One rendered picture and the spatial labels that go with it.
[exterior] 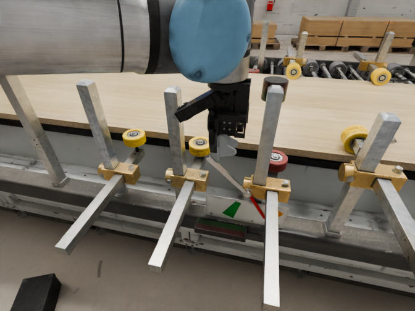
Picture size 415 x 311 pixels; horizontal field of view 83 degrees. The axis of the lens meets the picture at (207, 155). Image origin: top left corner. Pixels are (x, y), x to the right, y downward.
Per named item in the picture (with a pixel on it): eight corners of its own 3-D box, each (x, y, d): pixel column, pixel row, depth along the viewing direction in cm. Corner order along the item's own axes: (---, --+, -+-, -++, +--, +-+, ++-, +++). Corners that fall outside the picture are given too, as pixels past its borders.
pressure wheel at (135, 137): (152, 159, 90) (148, 134, 84) (133, 166, 87) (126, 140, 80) (144, 149, 96) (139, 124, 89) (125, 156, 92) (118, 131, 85)
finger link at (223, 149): (234, 171, 56) (236, 139, 50) (210, 168, 57) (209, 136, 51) (236, 163, 58) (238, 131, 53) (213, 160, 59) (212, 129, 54)
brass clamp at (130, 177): (134, 186, 80) (131, 175, 77) (99, 180, 82) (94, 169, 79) (142, 174, 84) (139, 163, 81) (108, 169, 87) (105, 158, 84)
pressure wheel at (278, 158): (281, 192, 76) (289, 165, 69) (257, 188, 78) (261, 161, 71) (281, 176, 82) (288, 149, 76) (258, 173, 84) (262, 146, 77)
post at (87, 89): (125, 205, 90) (86, 82, 61) (116, 203, 90) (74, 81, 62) (129, 199, 93) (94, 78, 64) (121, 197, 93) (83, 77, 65)
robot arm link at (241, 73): (196, 58, 41) (208, 46, 48) (197, 86, 44) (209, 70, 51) (247, 61, 39) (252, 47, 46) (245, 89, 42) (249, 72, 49)
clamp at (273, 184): (287, 203, 69) (291, 191, 66) (241, 195, 72) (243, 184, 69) (286, 190, 74) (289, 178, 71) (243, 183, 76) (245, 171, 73)
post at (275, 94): (256, 226, 79) (284, 89, 51) (246, 224, 80) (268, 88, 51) (257, 218, 82) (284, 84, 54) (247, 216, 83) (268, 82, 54)
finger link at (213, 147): (215, 157, 53) (215, 122, 47) (209, 156, 53) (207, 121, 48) (219, 145, 56) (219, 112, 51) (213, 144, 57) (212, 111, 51)
